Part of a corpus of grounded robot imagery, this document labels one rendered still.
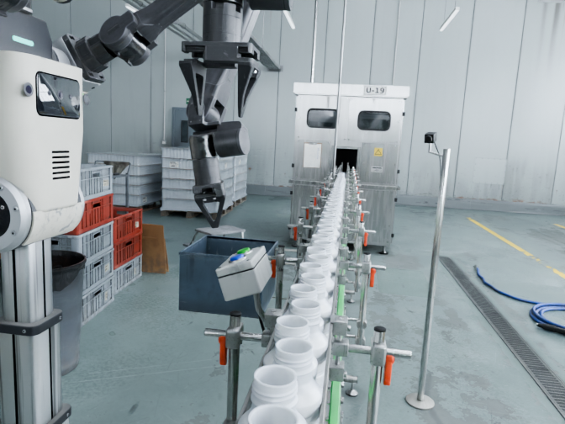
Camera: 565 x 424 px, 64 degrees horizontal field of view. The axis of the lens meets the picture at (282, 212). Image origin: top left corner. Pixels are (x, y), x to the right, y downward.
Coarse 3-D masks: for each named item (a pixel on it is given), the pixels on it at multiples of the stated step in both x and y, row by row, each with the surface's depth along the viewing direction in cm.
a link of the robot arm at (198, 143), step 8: (192, 136) 96; (200, 136) 94; (208, 136) 95; (192, 144) 95; (200, 144) 95; (208, 144) 95; (192, 152) 96; (200, 152) 95; (208, 152) 95; (216, 152) 97
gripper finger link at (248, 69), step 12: (216, 48) 62; (228, 48) 62; (204, 60) 63; (216, 60) 63; (228, 60) 62; (240, 60) 62; (252, 60) 62; (240, 72) 63; (252, 72) 66; (240, 84) 64; (252, 84) 67; (240, 96) 64; (240, 108) 65
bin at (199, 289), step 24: (216, 240) 191; (240, 240) 189; (264, 240) 188; (192, 264) 162; (216, 264) 160; (288, 264) 161; (192, 288) 163; (216, 288) 161; (264, 288) 163; (216, 312) 163
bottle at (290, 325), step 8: (280, 320) 50; (288, 320) 51; (296, 320) 51; (304, 320) 50; (280, 328) 48; (288, 328) 47; (296, 328) 47; (304, 328) 48; (280, 336) 48; (288, 336) 47; (296, 336) 47; (304, 336) 48; (272, 352) 49; (264, 360) 49; (272, 360) 48; (312, 376) 48
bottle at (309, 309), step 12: (300, 300) 56; (312, 300) 56; (300, 312) 53; (312, 312) 53; (312, 324) 53; (312, 336) 53; (324, 336) 55; (324, 348) 54; (324, 360) 54; (324, 372) 55
